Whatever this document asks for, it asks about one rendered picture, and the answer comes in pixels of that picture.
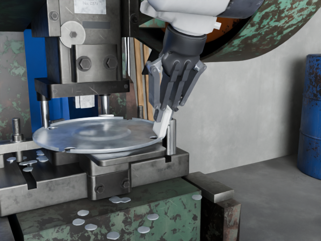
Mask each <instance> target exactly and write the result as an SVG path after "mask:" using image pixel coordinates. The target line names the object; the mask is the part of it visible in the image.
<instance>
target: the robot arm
mask: <svg viewBox="0 0 321 241"><path fill-rule="evenodd" d="M263 1H264V0H144V1H143V2H141V6H140V11H141V13H144V14H146V15H148V16H151V17H154V18H156V19H159V20H162V21H165V22H168V23H169V24H168V25H167V27H166V31H165V35H164V39H163V49H162V51H161V52H160V54H159V58H158V59H156V60H155V61H153V62H151V61H147V62H146V64H145V65H146V68H147V70H148V72H149V103H150V104H151V105H152V106H153V108H154V109H155V112H154V116H153V118H154V120H155V122H154V126H153V131H154V132H155V133H156V135H157V136H158V137H164V136H165V133H166V130H167V127H168V123H169V121H171V120H172V117H173V114H174V112H177V111H178V110H179V109H178V108H177V107H178V106H184V105H185V103H186V101H187V99H188V97H189V96H190V94H191V92H192V90H193V88H194V86H195V84H196V83H197V81H198V79H199V77H200V75H201V74H202V73H203V72H204V71H205V70H206V68H207V65H206V64H204V63H203V62H202V61H201V60H200V54H201V53H202V52H203V48H204V45H205V42H206V39H207V35H206V34H208V33H211V32H212V31H213V29H214V28H215V29H218V30H219V29H220V26H221V23H219V22H216V19H217V17H221V18H235V19H245V18H248V17H250V16H251V15H253V14H254V13H255V11H256V10H257V9H258V8H259V7H260V6H261V4H262V3H263ZM161 66H162V68H163V70H162V80H161V83H160V74H159V73H160V72H161ZM181 97H182V98H181Z"/></svg>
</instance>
